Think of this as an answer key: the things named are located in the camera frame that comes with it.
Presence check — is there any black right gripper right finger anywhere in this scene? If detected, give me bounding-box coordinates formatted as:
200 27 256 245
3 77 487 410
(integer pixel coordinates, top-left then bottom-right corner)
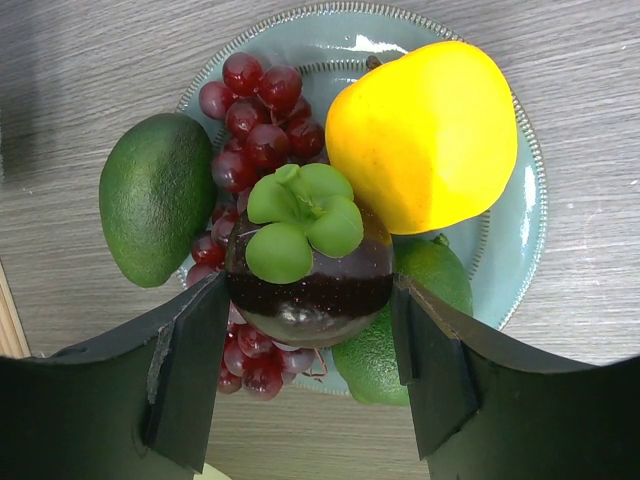
391 275 639 479

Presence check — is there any light blue plate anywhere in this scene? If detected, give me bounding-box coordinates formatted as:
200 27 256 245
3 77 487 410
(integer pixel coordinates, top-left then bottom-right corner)
179 2 546 396

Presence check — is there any light green plastic bag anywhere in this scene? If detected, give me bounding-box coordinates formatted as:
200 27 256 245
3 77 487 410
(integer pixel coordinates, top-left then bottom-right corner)
193 463 231 480

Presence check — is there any wooden clothes rack frame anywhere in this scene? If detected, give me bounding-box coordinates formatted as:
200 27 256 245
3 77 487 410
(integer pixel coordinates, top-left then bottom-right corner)
0 268 31 359

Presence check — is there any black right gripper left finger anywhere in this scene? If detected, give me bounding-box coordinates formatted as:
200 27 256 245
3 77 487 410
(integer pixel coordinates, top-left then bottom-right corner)
1 273 229 479

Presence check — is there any green lime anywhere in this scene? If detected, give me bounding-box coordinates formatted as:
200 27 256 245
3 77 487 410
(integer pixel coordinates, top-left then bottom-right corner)
332 234 473 407

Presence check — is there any red grape bunch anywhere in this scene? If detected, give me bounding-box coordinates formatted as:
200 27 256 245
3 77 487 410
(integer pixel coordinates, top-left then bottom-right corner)
186 52 324 400

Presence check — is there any dark green avocado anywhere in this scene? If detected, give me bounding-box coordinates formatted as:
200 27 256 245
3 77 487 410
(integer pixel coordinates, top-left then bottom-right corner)
99 113 217 288

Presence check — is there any yellow lemon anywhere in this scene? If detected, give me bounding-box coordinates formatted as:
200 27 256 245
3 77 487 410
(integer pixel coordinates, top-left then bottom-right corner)
325 41 518 235

